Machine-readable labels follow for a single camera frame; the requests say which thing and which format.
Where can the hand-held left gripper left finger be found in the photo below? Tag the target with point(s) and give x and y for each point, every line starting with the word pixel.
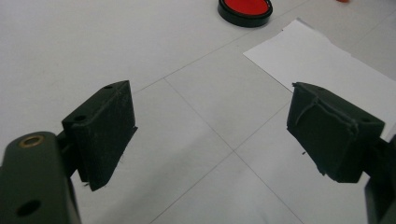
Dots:
pixel 102 137

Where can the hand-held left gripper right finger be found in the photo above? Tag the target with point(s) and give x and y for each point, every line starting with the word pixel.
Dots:
pixel 333 140

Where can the orange stamp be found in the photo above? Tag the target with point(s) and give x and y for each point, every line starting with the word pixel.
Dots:
pixel 342 1

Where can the white paper sheet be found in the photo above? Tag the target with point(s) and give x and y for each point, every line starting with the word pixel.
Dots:
pixel 314 59

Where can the round red ink pad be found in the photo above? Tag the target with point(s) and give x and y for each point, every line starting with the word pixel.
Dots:
pixel 246 6

